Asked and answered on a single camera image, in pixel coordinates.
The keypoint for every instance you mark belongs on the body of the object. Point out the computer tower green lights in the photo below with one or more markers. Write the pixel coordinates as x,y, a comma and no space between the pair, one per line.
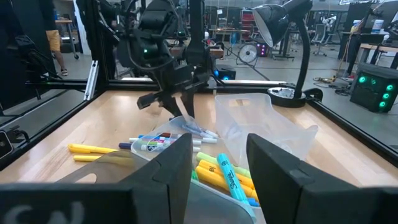
370,93

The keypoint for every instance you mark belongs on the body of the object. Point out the cyan highlighter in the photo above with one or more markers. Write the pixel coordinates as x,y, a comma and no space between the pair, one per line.
231,177

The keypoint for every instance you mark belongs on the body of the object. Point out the black aluminium table frame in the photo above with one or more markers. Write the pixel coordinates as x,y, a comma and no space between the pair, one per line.
62,84

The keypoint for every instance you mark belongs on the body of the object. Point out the light green highlighter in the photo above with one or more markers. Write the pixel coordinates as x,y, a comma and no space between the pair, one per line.
206,157

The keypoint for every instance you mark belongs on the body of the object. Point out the blue highlighter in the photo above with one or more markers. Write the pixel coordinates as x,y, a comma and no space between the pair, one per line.
253,203

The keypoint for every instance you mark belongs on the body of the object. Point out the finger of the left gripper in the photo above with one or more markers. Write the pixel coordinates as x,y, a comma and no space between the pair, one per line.
172,104
189,102

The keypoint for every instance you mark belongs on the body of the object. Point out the round floor fan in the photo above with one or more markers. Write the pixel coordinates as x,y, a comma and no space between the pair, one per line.
247,53

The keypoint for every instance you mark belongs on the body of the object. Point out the silver aluminium extrusion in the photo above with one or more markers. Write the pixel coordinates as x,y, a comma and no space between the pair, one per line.
92,79

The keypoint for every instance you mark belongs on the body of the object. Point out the person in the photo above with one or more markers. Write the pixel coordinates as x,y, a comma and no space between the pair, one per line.
54,40

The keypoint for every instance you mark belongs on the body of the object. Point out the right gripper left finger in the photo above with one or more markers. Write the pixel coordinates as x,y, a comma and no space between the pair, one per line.
177,174

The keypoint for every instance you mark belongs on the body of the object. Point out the navy dry-erase marker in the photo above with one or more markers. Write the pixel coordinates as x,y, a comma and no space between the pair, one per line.
125,145

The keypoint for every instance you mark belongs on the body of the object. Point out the dark grey translucent bin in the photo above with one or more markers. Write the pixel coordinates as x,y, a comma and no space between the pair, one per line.
124,166

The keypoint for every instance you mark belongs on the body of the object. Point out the orange highlighter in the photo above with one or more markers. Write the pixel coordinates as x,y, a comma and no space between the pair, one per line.
211,179
211,166

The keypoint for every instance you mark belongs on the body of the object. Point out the clear plastic bin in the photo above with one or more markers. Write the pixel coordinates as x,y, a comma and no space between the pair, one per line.
174,123
264,118

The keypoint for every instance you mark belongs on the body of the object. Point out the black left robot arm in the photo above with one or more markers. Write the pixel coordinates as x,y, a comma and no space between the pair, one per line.
152,31

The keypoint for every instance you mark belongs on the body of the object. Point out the dark green highlighter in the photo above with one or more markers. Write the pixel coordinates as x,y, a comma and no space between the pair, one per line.
194,175

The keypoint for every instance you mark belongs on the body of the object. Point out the blue dry-erase marker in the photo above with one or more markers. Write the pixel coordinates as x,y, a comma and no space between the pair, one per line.
196,132

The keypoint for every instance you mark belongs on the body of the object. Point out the green dry-erase marker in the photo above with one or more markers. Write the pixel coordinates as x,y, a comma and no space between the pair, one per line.
152,143

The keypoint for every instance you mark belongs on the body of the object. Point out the black box blue light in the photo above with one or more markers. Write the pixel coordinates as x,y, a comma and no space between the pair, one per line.
228,72

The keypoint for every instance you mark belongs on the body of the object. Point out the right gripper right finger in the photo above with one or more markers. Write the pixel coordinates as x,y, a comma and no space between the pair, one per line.
273,180

